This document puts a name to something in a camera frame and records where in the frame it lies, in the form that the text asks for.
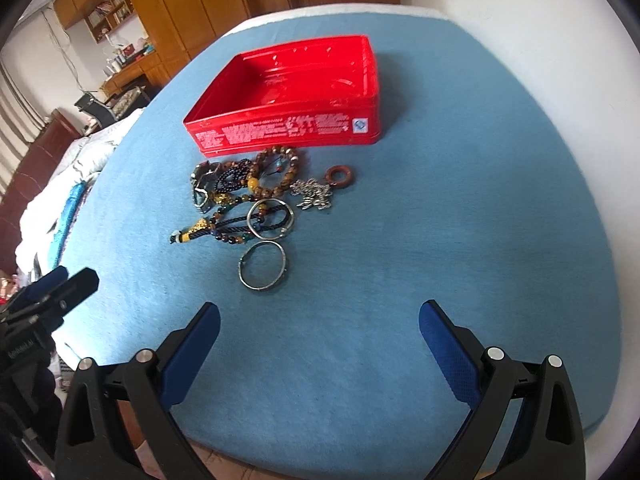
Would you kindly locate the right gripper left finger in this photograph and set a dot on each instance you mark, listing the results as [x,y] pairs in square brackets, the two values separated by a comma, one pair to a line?
[93,441]

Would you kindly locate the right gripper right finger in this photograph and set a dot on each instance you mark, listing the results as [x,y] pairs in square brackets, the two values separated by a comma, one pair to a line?
[546,442]

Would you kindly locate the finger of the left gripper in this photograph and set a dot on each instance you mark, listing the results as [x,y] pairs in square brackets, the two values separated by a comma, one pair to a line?
[36,291]
[66,297]

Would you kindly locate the silver bangle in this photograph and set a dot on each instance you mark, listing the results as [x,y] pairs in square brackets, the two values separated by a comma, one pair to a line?
[262,266]
[270,219]

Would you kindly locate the silver wristwatch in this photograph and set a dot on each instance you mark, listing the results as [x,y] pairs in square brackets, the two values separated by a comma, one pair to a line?
[204,179]

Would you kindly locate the gold pixiu charm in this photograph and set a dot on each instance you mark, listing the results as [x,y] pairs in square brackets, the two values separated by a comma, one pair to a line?
[221,200]

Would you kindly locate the black cord gold charm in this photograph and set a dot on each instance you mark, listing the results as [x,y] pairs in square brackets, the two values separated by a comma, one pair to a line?
[224,225]

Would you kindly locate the reddish brown ring pendant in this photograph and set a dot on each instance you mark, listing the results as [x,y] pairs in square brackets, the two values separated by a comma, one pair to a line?
[339,176]

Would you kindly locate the white crumpled bedding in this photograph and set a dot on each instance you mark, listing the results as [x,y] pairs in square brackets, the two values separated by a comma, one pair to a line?
[82,162]

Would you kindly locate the dark wooden headboard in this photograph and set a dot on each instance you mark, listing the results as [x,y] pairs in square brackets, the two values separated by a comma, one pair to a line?
[32,175]

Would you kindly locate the window curtain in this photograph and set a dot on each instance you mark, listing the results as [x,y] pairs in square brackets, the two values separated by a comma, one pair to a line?
[20,126]

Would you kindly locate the black office chair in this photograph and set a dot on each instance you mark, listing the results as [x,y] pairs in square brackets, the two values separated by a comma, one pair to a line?
[103,115]

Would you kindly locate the wooden desk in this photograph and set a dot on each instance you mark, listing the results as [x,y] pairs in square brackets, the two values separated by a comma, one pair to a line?
[148,71]

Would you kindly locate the blue table mat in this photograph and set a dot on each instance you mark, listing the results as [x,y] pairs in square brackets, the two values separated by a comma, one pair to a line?
[470,198]

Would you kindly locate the red tin box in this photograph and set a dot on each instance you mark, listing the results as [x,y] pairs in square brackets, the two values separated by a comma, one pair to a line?
[307,93]

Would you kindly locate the wall bookshelf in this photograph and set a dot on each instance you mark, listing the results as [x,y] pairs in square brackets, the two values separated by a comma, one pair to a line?
[107,16]

